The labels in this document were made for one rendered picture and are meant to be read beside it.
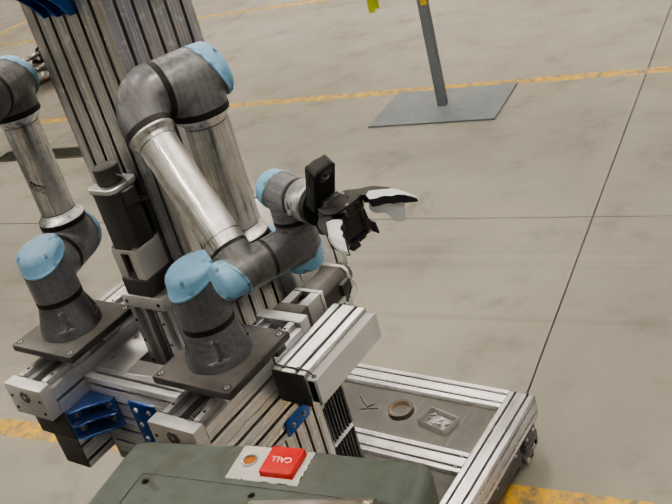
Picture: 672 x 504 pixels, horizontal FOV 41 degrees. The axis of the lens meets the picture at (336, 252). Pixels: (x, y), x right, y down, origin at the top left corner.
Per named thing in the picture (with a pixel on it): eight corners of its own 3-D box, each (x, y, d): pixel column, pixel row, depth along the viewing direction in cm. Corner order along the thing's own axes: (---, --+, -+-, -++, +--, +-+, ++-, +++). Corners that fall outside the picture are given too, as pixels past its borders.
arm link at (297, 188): (310, 170, 158) (275, 195, 155) (325, 175, 155) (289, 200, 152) (325, 204, 162) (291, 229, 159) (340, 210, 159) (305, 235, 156)
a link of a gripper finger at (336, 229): (359, 275, 139) (356, 243, 147) (346, 245, 136) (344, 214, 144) (340, 281, 140) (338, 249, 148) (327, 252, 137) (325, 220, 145)
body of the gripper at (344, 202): (383, 232, 150) (341, 215, 160) (367, 190, 146) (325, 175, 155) (350, 258, 148) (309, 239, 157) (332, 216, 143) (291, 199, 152)
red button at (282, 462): (308, 457, 147) (305, 447, 146) (293, 483, 142) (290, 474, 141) (276, 454, 149) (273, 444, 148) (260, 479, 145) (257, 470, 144)
